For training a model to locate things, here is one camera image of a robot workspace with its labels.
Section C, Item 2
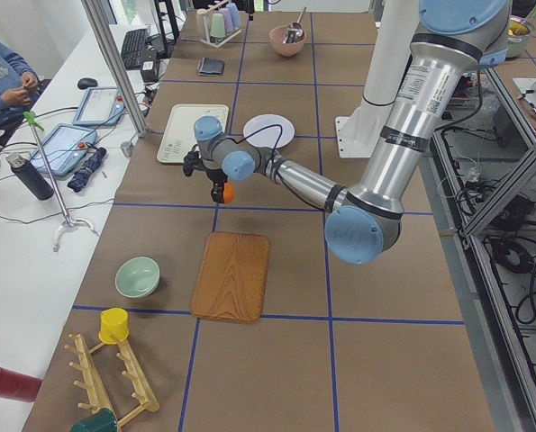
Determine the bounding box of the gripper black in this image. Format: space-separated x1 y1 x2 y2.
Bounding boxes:
206 168 228 203

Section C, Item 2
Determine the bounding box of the orange mandarin fruit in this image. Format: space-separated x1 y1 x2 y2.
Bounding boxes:
223 183 235 203

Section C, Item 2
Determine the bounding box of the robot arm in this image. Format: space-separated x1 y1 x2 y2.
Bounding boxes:
183 1 512 264

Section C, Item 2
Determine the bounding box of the cream bear print tray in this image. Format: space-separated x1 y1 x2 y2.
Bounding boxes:
156 103 229 164

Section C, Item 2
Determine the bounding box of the white round plate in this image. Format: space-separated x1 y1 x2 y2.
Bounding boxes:
243 114 295 149

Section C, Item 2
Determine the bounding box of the wooden cutting board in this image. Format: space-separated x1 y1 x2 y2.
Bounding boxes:
190 232 270 324

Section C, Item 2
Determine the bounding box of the green bowl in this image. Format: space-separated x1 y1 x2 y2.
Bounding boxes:
114 256 160 299

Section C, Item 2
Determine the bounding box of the folded grey cloth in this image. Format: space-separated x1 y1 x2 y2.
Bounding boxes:
197 58 225 77

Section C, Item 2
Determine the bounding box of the folded dark blue umbrella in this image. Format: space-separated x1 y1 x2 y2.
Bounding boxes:
68 148 107 193

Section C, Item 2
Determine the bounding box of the far teach pendant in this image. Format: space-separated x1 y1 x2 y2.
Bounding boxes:
72 86 125 127

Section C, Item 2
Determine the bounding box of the teach pendant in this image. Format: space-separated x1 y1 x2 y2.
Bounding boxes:
72 86 125 127
37 123 97 177

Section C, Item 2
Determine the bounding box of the near teach pendant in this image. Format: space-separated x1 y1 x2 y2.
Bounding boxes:
37 123 97 177

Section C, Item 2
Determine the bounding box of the green cup on rack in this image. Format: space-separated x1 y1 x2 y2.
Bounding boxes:
210 13 226 40

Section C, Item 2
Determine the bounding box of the lilac cup on rack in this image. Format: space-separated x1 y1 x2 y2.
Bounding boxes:
218 7 234 33

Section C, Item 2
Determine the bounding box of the yellow cup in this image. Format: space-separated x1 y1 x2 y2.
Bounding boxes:
98 308 130 345

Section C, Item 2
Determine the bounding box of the black keyboard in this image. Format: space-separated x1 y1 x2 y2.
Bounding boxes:
120 28 149 70

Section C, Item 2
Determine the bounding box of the pink bowl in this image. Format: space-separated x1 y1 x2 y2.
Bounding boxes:
269 26 306 58

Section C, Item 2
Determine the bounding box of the black computer mouse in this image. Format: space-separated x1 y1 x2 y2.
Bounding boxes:
77 77 98 90

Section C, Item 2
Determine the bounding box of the metal scoop in bowl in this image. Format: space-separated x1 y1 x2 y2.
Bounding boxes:
283 6 306 44

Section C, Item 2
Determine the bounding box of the blue cup on rack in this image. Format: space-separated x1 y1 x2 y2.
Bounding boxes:
226 3 241 28

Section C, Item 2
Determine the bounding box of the black thermos bottle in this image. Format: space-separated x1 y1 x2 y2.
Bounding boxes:
6 153 54 201

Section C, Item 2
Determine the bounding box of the metal stand with green clip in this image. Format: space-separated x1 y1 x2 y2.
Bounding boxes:
23 112 99 252

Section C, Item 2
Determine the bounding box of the wooden mug rack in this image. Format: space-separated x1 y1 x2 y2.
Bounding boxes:
64 333 161 431

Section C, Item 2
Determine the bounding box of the seated person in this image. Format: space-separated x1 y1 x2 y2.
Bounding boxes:
0 42 40 130

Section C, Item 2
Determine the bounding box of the dark green cup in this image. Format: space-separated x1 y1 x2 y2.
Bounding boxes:
69 408 118 432

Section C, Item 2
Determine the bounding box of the red bottle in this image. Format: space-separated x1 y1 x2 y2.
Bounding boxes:
0 367 42 402

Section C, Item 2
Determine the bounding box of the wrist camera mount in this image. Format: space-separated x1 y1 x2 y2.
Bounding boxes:
183 150 205 177

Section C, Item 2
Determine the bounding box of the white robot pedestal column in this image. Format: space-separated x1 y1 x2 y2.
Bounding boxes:
335 0 419 158

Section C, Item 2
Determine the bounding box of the white wire cup rack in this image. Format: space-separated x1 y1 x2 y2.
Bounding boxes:
199 28 241 48

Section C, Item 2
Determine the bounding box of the aluminium frame post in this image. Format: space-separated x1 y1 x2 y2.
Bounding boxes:
81 0 148 138

